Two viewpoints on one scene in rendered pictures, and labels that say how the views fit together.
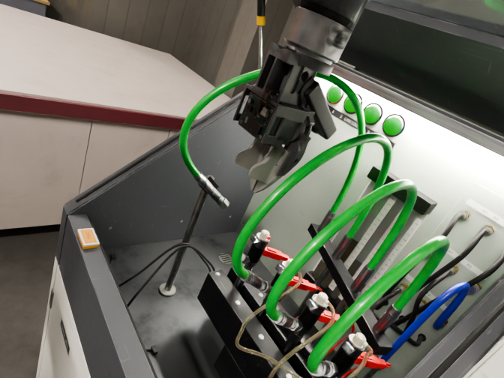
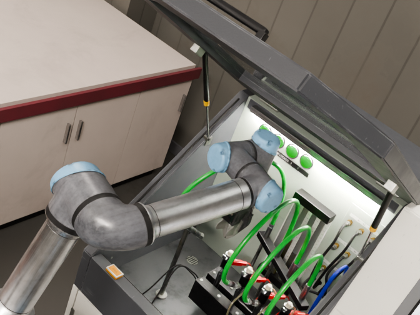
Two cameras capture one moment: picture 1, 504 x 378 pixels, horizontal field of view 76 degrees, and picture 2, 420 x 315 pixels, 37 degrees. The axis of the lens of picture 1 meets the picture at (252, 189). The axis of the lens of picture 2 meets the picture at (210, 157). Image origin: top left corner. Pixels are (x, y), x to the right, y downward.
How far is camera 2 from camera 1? 137 cm
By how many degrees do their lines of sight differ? 11
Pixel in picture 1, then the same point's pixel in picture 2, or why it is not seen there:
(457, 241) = (347, 237)
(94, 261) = (126, 285)
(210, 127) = (175, 173)
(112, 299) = (148, 307)
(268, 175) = (233, 232)
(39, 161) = not seen: outside the picture
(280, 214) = not seen: hidden behind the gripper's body
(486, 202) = (359, 215)
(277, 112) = (237, 214)
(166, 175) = not seen: hidden behind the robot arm
